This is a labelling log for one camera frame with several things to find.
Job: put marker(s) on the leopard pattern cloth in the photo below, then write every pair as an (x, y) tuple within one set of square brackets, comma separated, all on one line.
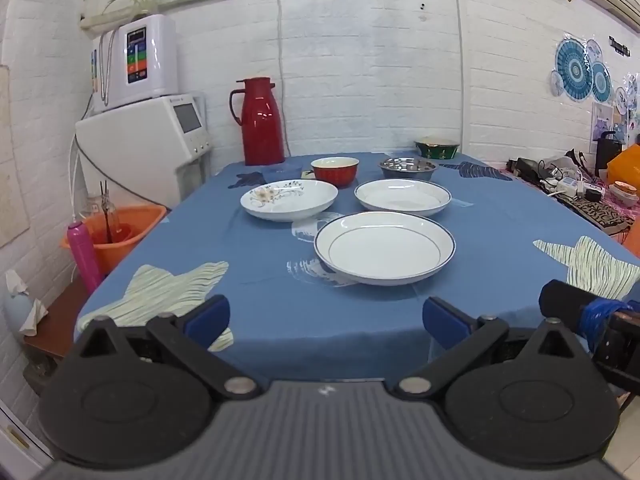
[(599, 214)]

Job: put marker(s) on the red thermos jug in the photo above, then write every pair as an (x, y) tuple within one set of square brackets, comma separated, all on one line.
[(256, 112)]

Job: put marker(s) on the red bowl white inside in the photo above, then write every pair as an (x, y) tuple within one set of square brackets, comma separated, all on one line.
[(340, 171)]

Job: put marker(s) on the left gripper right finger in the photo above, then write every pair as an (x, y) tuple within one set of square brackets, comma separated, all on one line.
[(466, 342)]

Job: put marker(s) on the white machine with screen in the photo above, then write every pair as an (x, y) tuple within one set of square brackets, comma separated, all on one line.
[(151, 152)]

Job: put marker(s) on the stainless steel bowl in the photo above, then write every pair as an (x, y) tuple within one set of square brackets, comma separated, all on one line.
[(408, 168)]

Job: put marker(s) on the pink bottle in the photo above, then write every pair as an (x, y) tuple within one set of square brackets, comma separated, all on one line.
[(81, 246)]

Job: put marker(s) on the blue printed tablecloth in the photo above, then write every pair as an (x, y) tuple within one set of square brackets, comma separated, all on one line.
[(293, 319)]

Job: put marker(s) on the brown side table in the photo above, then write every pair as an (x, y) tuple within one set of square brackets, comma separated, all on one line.
[(55, 333)]

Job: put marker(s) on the blue plastic bowl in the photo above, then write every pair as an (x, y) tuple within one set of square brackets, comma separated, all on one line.
[(282, 172)]

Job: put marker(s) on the blue paper fan decoration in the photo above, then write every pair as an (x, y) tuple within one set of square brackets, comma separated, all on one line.
[(579, 71)]

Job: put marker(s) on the orange box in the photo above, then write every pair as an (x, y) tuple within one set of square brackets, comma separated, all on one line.
[(625, 167)]

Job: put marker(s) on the green patterned bowl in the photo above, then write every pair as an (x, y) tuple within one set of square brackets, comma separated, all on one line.
[(433, 148)]

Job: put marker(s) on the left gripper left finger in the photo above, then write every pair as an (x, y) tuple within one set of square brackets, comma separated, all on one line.
[(186, 339)]

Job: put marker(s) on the white plate blue rim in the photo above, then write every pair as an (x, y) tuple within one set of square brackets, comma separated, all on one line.
[(384, 248)]

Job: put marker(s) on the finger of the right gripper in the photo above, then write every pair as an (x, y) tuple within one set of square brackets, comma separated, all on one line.
[(581, 311)]

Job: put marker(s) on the white floral plate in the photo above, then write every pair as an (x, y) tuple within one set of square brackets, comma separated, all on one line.
[(289, 200)]

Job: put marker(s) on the orange plastic basin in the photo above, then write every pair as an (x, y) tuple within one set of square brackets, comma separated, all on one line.
[(133, 224)]

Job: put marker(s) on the white power strip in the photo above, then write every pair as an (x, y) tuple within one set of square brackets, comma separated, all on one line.
[(566, 186)]

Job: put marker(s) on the white water purifier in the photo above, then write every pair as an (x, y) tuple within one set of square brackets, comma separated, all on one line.
[(135, 62)]

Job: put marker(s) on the black kettle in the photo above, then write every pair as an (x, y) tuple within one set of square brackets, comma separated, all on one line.
[(608, 147)]

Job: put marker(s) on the white plate silver rim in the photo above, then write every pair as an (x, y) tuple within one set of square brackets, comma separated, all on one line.
[(402, 195)]

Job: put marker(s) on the glass bottle with sticks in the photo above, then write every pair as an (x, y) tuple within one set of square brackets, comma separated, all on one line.
[(108, 227)]

